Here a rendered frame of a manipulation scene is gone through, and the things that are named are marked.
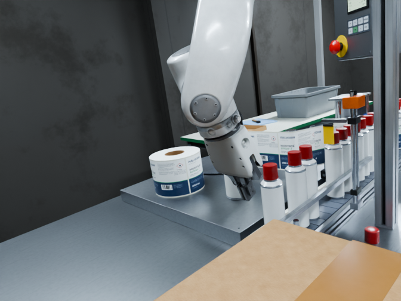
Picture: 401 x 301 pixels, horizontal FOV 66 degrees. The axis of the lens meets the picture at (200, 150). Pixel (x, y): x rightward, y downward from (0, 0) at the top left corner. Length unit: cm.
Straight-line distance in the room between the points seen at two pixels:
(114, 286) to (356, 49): 87
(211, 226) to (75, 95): 232
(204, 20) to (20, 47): 262
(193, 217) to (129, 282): 28
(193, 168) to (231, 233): 35
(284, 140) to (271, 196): 47
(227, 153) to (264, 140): 62
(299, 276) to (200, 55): 30
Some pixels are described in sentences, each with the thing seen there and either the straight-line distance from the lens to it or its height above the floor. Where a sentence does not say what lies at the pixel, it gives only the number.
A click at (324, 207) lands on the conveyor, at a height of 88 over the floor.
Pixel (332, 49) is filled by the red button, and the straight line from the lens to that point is 98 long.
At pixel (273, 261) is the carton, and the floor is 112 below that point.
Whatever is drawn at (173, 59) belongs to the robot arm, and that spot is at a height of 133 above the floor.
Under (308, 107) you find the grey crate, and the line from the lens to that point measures 294.
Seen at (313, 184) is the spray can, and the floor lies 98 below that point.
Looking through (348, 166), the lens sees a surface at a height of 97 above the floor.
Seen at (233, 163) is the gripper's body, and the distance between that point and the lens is 60.
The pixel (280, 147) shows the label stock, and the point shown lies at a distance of 118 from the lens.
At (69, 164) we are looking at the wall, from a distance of 307.
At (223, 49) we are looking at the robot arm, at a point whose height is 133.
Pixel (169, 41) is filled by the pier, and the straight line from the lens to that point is 329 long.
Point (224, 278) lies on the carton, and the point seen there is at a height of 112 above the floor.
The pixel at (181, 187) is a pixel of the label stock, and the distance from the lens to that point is 115.
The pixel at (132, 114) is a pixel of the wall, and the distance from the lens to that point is 321.
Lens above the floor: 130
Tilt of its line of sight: 13 degrees down
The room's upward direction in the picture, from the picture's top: 8 degrees counter-clockwise
